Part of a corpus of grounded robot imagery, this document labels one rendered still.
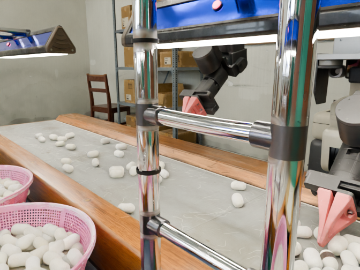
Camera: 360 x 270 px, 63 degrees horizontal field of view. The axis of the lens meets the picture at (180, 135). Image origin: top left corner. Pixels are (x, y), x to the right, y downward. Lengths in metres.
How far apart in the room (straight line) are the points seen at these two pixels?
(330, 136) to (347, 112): 0.59
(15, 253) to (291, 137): 0.44
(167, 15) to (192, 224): 0.35
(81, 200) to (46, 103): 4.62
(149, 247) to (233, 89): 2.76
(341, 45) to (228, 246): 0.77
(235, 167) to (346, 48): 0.54
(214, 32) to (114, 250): 0.34
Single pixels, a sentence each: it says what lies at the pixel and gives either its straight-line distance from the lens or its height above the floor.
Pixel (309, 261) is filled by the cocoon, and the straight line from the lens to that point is 0.45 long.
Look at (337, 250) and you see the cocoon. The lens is 0.50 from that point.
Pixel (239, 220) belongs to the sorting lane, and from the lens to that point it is 0.55.
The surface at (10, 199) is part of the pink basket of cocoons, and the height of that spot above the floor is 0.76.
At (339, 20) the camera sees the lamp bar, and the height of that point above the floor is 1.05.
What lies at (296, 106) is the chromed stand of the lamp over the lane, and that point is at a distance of 0.19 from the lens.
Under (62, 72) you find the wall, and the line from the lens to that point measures 5.24.
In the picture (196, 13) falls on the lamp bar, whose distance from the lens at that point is 0.44.
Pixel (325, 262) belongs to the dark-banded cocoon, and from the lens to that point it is 0.46.
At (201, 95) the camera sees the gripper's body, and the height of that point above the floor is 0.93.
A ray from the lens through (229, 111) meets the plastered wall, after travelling 3.09.
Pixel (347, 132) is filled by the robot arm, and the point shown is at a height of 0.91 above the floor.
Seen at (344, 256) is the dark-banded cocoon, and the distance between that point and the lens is 0.48.
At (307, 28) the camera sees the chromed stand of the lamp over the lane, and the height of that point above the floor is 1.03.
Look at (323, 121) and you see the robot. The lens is 1.40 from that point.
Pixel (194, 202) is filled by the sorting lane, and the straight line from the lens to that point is 0.60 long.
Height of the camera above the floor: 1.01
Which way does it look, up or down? 13 degrees down
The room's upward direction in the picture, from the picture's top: straight up
